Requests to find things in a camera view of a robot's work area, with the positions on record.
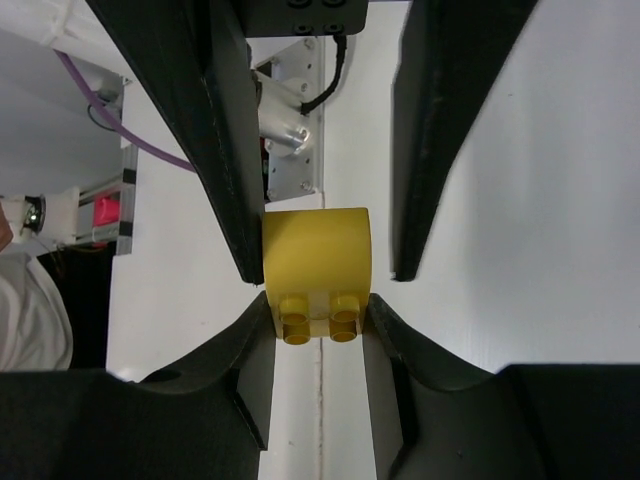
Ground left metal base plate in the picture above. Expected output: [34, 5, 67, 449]
[253, 37, 325, 202]

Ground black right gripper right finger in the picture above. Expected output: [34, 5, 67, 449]
[362, 295, 639, 479]

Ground aluminium table frame rail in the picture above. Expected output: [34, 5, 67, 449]
[75, 141, 138, 256]

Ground person in white shirt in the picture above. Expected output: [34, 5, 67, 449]
[1, 211, 82, 372]

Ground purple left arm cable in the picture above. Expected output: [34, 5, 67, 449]
[53, 48, 199, 175]

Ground yellow lego brick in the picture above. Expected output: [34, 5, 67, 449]
[262, 208, 372, 346]

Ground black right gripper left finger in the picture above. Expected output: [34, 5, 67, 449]
[1, 295, 276, 479]

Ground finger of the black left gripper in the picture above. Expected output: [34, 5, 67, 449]
[390, 0, 536, 281]

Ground pink red object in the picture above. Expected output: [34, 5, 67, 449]
[93, 197, 120, 227]

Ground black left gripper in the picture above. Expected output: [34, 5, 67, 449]
[89, 0, 368, 285]

